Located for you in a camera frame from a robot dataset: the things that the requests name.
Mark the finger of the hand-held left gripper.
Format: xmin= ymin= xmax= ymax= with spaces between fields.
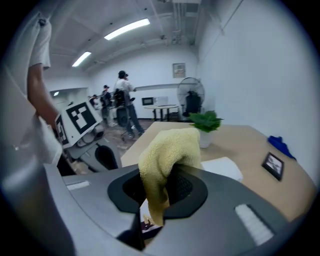
xmin=96 ymin=138 xmax=123 ymax=169
xmin=72 ymin=143 xmax=118 ymax=173

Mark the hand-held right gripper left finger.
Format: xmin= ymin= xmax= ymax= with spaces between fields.
xmin=44 ymin=163 xmax=147 ymax=256

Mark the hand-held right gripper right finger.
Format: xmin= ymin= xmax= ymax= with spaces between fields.
xmin=144 ymin=164 xmax=292 ymax=256

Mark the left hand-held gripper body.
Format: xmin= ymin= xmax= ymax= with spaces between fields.
xmin=54 ymin=101 xmax=105 ymax=156

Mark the yellow cleaning cloth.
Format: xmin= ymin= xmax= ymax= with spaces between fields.
xmin=138 ymin=127 xmax=205 ymax=227

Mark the black deer picture frame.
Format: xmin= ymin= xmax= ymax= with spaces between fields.
xmin=140 ymin=213 xmax=164 ymax=235

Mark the person's left forearm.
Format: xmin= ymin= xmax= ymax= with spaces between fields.
xmin=26 ymin=62 xmax=60 ymax=128

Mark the white tissue box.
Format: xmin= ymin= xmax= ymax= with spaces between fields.
xmin=200 ymin=156 xmax=244 ymax=182

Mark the ceiling tube light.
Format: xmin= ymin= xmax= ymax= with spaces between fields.
xmin=71 ymin=51 xmax=93 ymax=68
xmin=103 ymin=17 xmax=151 ymax=41

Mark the black microwave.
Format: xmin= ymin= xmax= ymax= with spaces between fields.
xmin=141 ymin=96 xmax=156 ymax=107

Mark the round wooden table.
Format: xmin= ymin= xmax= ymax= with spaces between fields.
xmin=143 ymin=104 xmax=180 ymax=123

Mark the translucent white box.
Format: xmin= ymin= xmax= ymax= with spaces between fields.
xmin=154 ymin=95 xmax=169 ymax=106

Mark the person's grey shirt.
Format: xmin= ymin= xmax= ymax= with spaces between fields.
xmin=0 ymin=11 xmax=64 ymax=167

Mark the black standing fan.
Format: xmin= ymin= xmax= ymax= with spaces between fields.
xmin=176 ymin=76 xmax=206 ymax=119

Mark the green plant in white pot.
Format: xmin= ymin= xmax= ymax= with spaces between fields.
xmin=188 ymin=110 xmax=224 ymax=149

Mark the blue cloth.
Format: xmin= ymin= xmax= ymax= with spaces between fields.
xmin=267 ymin=135 xmax=297 ymax=161

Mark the small black picture frame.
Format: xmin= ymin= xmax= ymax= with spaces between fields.
xmin=261 ymin=151 xmax=285 ymax=182

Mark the grey wall panel box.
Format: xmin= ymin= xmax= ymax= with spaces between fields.
xmin=172 ymin=62 xmax=187 ymax=79

